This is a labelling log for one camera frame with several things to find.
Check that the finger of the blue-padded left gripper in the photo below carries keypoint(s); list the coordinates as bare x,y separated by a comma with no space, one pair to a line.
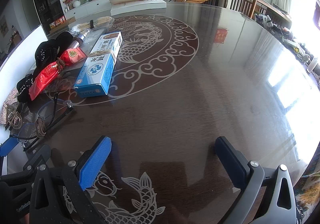
8,146

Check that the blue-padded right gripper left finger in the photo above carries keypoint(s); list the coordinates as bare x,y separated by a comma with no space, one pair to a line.
76,177

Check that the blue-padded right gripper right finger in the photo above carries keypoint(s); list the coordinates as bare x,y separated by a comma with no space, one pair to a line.
278,204

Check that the rhinestone bow hair clip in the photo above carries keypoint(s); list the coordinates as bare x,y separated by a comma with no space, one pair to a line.
11,111

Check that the red snack packet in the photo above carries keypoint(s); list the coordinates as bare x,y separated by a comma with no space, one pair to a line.
49,73

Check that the blue white carton box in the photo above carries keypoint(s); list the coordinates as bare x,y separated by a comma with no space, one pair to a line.
96,73

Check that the eyeglasses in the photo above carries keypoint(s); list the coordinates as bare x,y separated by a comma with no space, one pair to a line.
36,124

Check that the black trimmed hair band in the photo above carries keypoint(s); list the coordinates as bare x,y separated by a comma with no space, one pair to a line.
23,87

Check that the black velvet hair scrunchie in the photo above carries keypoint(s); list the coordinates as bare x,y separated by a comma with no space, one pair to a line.
48,51

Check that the clear plastic zip bag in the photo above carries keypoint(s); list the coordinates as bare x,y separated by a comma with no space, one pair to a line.
91,38

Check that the bundle of bamboo sticks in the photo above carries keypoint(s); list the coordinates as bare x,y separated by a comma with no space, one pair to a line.
104,21

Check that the red flower vase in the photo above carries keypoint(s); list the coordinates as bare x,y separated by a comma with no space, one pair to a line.
71,4

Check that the white tv cabinet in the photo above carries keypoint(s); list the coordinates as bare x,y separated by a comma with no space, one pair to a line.
90,8

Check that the white flat box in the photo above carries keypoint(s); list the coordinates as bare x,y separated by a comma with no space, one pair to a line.
128,6

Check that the wooden side desk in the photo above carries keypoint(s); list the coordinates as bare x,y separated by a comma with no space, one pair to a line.
276,15

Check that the dark wooden chair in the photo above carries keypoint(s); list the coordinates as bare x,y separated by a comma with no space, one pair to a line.
246,7

